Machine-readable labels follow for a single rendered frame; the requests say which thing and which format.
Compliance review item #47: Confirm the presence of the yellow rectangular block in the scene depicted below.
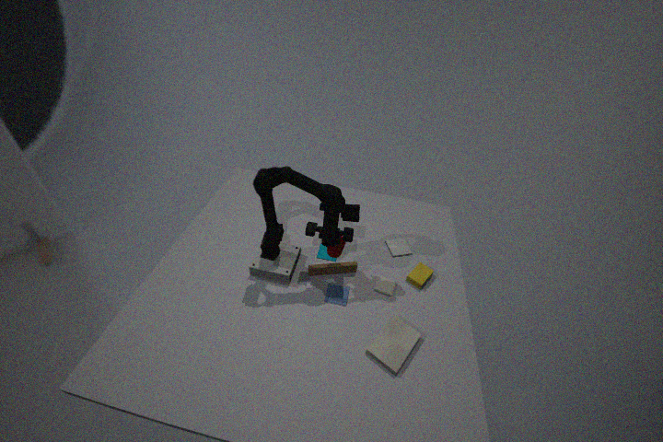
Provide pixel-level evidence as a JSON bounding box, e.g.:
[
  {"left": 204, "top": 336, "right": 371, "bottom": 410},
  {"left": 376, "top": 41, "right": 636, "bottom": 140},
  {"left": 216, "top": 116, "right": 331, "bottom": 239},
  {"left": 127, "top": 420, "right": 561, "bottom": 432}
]
[{"left": 406, "top": 262, "right": 434, "bottom": 289}]

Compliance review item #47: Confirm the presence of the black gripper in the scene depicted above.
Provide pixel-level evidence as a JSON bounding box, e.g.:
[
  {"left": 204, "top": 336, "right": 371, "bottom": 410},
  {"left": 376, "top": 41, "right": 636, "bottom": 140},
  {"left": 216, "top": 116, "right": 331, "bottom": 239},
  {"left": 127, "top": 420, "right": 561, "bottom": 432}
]
[{"left": 305, "top": 218, "right": 354, "bottom": 242}]

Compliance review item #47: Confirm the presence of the tan wooden flat bar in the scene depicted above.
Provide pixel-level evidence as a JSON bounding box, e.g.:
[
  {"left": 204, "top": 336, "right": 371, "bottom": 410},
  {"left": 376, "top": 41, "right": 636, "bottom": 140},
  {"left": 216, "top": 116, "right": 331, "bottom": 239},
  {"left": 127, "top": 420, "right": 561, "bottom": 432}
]
[{"left": 308, "top": 262, "right": 358, "bottom": 276}]

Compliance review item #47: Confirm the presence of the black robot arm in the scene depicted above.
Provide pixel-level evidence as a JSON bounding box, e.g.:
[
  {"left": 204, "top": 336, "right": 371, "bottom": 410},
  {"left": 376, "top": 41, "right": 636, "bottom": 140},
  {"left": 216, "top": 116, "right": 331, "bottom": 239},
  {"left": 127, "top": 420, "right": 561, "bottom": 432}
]
[{"left": 252, "top": 166, "right": 360, "bottom": 261}]

